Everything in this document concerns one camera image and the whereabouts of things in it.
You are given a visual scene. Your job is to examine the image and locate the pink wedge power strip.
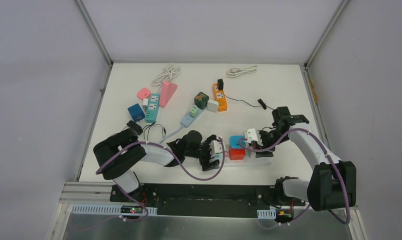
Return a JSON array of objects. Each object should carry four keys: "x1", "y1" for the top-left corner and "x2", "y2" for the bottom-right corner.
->
[{"x1": 159, "y1": 81, "x2": 178, "y2": 108}]

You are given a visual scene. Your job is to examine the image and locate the black plug adapter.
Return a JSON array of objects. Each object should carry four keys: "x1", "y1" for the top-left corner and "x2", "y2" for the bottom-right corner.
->
[{"x1": 217, "y1": 78, "x2": 224, "y2": 91}]

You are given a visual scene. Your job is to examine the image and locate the light blue power strip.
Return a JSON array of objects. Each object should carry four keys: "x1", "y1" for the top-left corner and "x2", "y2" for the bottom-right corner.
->
[{"x1": 159, "y1": 104, "x2": 204, "y2": 144}]

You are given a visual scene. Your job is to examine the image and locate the white coiled cable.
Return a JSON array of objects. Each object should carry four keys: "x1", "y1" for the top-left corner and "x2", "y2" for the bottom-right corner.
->
[{"x1": 150, "y1": 63, "x2": 182, "y2": 88}]

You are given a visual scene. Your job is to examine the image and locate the dark green cube adapter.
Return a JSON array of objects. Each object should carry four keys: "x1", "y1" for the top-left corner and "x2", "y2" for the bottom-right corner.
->
[{"x1": 194, "y1": 91, "x2": 210, "y2": 110}]

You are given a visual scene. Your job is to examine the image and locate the orange power strip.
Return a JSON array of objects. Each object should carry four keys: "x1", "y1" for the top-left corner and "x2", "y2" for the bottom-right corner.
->
[{"x1": 212, "y1": 83, "x2": 228, "y2": 112}]

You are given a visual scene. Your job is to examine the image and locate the white multicolour power strip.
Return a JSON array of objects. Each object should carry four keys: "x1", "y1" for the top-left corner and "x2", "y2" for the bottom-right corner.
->
[{"x1": 224, "y1": 151, "x2": 273, "y2": 168}]

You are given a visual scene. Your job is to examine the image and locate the white usb cable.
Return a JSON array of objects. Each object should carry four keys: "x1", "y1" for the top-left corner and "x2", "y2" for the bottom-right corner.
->
[{"x1": 226, "y1": 65, "x2": 259, "y2": 79}]

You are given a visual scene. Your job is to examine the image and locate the small white plug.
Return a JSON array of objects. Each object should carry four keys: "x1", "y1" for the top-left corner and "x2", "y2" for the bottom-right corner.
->
[{"x1": 142, "y1": 98, "x2": 149, "y2": 111}]

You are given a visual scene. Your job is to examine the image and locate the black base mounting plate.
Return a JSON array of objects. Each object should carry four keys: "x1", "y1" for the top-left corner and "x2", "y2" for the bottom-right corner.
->
[{"x1": 130, "y1": 183, "x2": 306, "y2": 218}]

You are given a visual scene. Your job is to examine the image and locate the red cube socket adapter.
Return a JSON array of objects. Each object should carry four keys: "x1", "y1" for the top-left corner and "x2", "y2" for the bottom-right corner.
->
[{"x1": 229, "y1": 148, "x2": 246, "y2": 161}]

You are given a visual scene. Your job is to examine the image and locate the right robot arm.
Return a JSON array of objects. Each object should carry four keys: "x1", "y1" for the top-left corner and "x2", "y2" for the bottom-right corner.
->
[{"x1": 238, "y1": 106, "x2": 357, "y2": 211}]

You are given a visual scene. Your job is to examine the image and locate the light green plug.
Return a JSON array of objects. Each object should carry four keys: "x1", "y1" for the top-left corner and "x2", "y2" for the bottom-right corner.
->
[{"x1": 188, "y1": 105, "x2": 200, "y2": 118}]

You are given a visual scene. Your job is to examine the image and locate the small white cube adapter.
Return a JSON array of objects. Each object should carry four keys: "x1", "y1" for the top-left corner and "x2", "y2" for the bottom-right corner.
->
[{"x1": 207, "y1": 99, "x2": 219, "y2": 112}]

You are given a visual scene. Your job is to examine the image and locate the dark blue cube adapter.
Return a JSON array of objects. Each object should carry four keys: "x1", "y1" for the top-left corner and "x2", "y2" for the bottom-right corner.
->
[{"x1": 127, "y1": 103, "x2": 145, "y2": 123}]

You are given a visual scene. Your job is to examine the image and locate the teal power strip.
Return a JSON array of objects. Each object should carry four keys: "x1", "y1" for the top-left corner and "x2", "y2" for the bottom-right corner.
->
[{"x1": 144, "y1": 93, "x2": 160, "y2": 124}]

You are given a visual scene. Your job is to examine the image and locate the black thin cable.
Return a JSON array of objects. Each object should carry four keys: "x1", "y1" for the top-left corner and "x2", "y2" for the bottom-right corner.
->
[{"x1": 224, "y1": 94, "x2": 275, "y2": 111}]

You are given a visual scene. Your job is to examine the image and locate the blue folding plug adapter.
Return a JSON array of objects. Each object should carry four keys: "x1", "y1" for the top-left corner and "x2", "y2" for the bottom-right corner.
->
[{"x1": 229, "y1": 135, "x2": 245, "y2": 149}]

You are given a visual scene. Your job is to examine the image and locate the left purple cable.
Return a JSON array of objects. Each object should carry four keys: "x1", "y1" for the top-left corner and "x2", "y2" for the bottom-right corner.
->
[{"x1": 95, "y1": 138, "x2": 226, "y2": 223}]

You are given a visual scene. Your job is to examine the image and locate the pink square adapter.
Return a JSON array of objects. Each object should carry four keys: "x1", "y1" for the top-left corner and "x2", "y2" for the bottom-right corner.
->
[{"x1": 136, "y1": 87, "x2": 152, "y2": 100}]

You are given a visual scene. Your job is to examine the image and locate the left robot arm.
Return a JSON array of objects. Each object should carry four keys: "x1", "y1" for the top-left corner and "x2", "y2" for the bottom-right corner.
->
[{"x1": 93, "y1": 129, "x2": 226, "y2": 203}]

